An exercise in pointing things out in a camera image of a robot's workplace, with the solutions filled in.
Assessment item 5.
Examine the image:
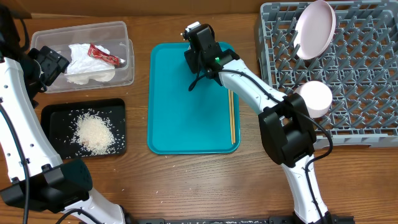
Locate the white napkin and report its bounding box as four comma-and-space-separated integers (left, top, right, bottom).
65, 44, 116, 85

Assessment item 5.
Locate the black rectangular tray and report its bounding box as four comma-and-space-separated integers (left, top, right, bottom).
41, 98, 126, 159

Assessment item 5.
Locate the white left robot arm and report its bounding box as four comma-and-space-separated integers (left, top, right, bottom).
1, 6, 134, 223

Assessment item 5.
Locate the clear plastic bin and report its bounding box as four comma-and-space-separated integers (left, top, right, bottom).
31, 21, 134, 93

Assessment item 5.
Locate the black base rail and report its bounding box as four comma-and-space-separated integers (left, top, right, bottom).
136, 215, 355, 224

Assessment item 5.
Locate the pink bowl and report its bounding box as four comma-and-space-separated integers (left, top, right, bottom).
294, 81, 333, 118

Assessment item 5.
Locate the white round plate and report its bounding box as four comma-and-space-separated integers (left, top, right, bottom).
294, 0, 336, 60

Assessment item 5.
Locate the pile of rice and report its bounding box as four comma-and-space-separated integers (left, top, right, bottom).
70, 109, 116, 156

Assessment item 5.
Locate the red snack wrapper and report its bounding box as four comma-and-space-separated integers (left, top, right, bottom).
88, 44, 122, 67

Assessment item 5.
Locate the grey dishwasher rack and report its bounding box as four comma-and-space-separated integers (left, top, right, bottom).
254, 1, 397, 147

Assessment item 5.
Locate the wooden chopstick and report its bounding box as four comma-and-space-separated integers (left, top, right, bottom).
228, 90, 235, 145
229, 90, 236, 144

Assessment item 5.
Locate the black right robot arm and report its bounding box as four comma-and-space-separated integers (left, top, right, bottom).
181, 22, 333, 223

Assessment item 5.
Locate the teal plastic tray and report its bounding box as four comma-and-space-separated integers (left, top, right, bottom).
147, 42, 241, 155

